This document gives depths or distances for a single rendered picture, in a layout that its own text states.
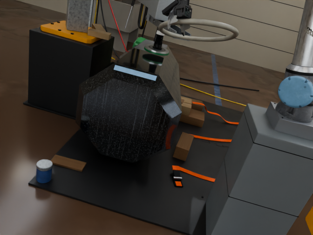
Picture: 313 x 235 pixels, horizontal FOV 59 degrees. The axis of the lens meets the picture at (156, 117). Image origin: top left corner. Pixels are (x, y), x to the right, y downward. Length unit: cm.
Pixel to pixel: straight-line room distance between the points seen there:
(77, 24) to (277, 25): 548
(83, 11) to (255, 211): 216
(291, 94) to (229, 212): 77
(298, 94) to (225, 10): 594
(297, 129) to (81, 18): 205
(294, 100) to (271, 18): 605
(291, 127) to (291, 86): 28
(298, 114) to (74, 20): 205
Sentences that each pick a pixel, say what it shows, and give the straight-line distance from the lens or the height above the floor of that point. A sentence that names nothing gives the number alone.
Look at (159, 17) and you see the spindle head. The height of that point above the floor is 113.
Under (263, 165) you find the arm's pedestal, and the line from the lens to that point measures 156.
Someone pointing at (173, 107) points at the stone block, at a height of 61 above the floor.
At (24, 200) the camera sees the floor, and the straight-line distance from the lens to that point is 199.
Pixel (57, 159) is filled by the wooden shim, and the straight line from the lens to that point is 225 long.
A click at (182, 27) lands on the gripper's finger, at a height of 118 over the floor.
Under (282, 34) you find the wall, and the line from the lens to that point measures 748.
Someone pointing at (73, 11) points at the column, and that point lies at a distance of 277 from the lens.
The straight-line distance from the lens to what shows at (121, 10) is 514.
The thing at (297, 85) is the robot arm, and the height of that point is 113.
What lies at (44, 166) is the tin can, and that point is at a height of 14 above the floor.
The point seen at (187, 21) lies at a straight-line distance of 158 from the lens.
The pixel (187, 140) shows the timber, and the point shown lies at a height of 14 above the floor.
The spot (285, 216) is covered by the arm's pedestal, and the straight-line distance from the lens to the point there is 180.
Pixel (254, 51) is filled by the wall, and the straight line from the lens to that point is 742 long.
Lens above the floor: 141
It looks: 27 degrees down
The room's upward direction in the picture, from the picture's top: 15 degrees clockwise
